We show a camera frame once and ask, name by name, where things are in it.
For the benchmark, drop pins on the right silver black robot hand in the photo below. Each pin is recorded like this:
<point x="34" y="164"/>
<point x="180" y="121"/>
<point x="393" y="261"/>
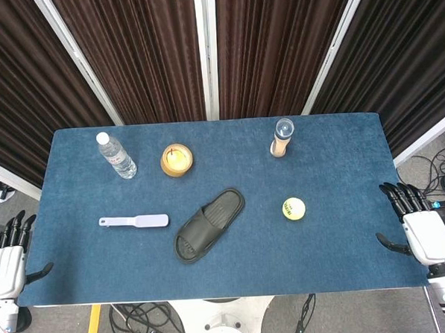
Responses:
<point x="427" y="234"/>

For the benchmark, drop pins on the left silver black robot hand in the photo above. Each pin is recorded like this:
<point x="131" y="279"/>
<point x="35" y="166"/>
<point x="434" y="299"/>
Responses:
<point x="5" y="267"/>

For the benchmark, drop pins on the lavender brush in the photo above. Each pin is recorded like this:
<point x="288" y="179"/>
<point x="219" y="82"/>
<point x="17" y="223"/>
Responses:
<point x="147" y="220"/>

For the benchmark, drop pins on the black slipper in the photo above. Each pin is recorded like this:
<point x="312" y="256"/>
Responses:
<point x="200" y="235"/>

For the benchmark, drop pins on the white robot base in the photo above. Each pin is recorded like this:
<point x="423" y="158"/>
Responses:
<point x="223" y="319"/>

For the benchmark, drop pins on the small white adapter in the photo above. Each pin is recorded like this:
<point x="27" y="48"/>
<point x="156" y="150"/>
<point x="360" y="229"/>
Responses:
<point x="5" y="194"/>

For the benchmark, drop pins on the blue table mat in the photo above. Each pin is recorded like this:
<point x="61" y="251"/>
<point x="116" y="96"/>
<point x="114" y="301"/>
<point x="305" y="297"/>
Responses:
<point x="324" y="250"/>

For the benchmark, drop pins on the yellow floor tape strip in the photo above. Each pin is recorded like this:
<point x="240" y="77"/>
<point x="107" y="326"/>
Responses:
<point x="93" y="330"/>

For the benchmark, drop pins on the yellow tennis ball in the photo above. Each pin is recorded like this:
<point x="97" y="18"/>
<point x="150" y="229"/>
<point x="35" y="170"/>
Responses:
<point x="293" y="208"/>

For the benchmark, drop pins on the clear plastic water bottle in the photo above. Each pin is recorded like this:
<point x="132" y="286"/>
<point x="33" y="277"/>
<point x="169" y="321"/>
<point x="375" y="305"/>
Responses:
<point x="117" y="159"/>

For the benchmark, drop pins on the brown fabric partition panel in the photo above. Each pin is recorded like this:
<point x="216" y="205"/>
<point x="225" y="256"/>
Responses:
<point x="408" y="71"/>
<point x="138" y="59"/>
<point x="24" y="91"/>
<point x="268" y="52"/>

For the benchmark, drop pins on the beige bottle with clear cap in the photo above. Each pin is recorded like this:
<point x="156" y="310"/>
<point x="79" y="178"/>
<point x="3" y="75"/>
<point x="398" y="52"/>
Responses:
<point x="280" y="145"/>

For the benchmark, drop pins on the amber glass candle jar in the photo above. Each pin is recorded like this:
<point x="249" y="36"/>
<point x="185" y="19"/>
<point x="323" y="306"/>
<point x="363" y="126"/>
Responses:
<point x="176" y="160"/>

